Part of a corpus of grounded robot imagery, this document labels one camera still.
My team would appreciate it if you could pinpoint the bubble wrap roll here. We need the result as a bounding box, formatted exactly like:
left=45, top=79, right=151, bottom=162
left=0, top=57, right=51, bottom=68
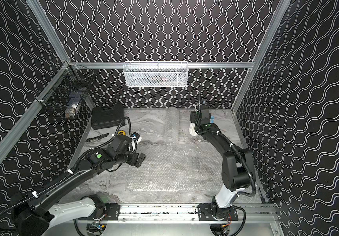
left=164, top=107, right=179, bottom=144

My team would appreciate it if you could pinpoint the white ribbed vase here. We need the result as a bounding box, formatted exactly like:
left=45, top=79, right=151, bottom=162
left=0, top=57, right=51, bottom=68
left=189, top=118, right=198, bottom=136

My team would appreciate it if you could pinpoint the clear bubble wrap sheet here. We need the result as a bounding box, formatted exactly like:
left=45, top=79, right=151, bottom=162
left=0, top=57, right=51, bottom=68
left=126, top=144, right=212, bottom=192
left=180, top=142, right=222, bottom=194

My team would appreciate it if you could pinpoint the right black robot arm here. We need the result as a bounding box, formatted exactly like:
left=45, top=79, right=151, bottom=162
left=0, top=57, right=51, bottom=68
left=194, top=123, right=257, bottom=220

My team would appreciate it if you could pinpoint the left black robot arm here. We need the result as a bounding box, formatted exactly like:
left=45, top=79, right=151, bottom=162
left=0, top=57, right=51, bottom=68
left=0, top=148, right=146, bottom=236

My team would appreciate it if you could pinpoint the yellow tape measure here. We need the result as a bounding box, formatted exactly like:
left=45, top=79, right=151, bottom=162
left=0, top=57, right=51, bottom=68
left=117, top=130, right=126, bottom=135

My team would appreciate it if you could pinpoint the black utility knife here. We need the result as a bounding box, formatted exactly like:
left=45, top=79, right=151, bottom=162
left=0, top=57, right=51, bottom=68
left=86, top=133, right=109, bottom=143

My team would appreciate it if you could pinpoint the black plastic tool case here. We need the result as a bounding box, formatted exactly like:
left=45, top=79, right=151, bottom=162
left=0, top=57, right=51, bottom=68
left=91, top=103, right=124, bottom=130

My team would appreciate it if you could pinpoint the white mesh basket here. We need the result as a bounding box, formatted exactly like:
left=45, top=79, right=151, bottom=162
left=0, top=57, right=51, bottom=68
left=122, top=61, right=189, bottom=87

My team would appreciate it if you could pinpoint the wrapped item in black basket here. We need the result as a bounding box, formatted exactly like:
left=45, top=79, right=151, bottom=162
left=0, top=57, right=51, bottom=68
left=64, top=91, right=82, bottom=118

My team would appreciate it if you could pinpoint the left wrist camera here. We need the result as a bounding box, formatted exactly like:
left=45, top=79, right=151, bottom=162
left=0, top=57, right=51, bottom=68
left=111, top=132, right=142, bottom=154

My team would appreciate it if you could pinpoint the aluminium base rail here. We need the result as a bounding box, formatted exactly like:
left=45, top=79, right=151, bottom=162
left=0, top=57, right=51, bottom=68
left=41, top=203, right=276, bottom=223

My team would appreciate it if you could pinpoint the black wire basket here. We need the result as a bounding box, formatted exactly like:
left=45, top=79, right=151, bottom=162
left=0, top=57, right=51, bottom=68
left=39, top=65, right=96, bottom=119

